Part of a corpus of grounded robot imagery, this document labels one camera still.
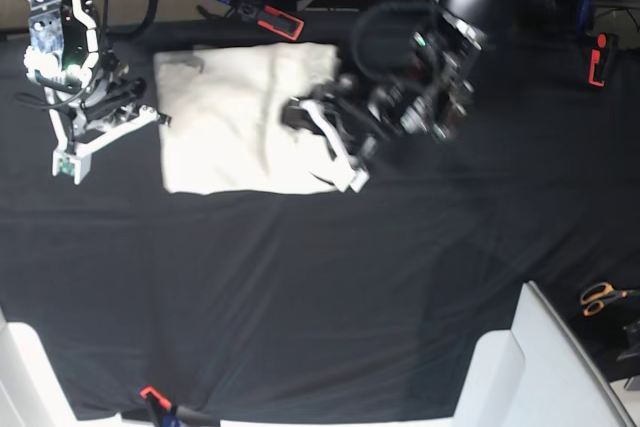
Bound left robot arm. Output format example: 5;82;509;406
281;0;519;192

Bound blue orange clamp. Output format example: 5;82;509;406
139;386;221;427
576;0;619;88
214;0;304;41

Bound white T-shirt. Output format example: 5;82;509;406
154;43;339;195

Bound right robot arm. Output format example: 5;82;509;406
16;0;169;184

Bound blue orange clamp right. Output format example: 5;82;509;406
576;0;619;88

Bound orange handled scissors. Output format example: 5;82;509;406
580;282;639;317

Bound white plastic bin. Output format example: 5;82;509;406
451;281;636;427

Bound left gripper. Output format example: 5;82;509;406
281;74;398;192

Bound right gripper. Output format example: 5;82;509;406
44;64;171;185

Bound blue orange clamp top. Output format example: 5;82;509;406
214;0;304;41

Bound blue orange clamp bottom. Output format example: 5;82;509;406
139;386;221;427

